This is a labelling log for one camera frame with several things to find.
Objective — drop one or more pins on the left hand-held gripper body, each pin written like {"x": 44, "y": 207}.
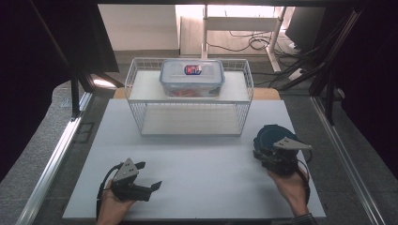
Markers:
{"x": 126, "y": 184}

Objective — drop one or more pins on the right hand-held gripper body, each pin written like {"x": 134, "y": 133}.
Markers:
{"x": 280, "y": 157}

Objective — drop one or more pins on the dark round food container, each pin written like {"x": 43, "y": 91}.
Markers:
{"x": 271, "y": 136}

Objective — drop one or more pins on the clear rectangular food container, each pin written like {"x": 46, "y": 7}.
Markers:
{"x": 191, "y": 78}

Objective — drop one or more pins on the person's left hand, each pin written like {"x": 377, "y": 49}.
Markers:
{"x": 114, "y": 207}

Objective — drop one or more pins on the person's right hand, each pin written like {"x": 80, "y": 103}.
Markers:
{"x": 291, "y": 190}

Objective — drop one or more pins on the black metal stand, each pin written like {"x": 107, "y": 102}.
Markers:
{"x": 75, "y": 97}
{"x": 329, "y": 93}

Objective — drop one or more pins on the white power strip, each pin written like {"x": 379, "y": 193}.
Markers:
{"x": 295, "y": 74}

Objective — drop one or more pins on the black curtain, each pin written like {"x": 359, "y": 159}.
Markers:
{"x": 34, "y": 62}
{"x": 372, "y": 78}

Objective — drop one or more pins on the white cabinet panel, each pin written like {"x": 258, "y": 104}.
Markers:
{"x": 139, "y": 26}

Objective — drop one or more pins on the aluminium rail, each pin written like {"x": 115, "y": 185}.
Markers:
{"x": 344, "y": 156}
{"x": 50, "y": 168}

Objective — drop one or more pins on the white desk frame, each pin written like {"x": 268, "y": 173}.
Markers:
{"x": 241, "y": 23}

